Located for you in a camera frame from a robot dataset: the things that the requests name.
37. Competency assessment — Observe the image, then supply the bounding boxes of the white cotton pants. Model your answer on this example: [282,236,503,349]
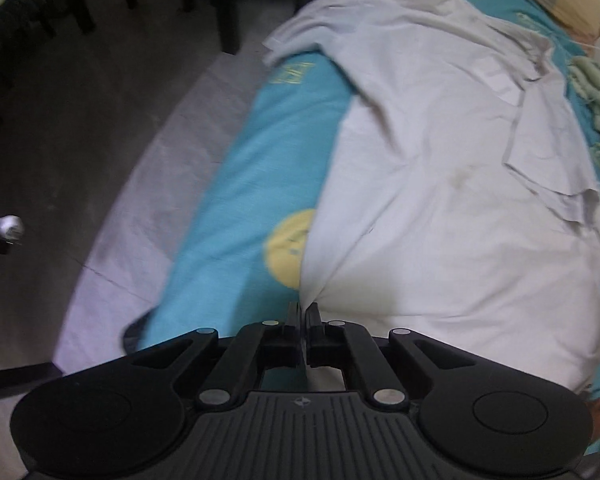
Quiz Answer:
[265,0,600,392]

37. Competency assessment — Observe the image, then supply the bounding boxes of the green fleece cartoon blanket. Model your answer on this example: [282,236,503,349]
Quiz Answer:
[568,56,600,132]

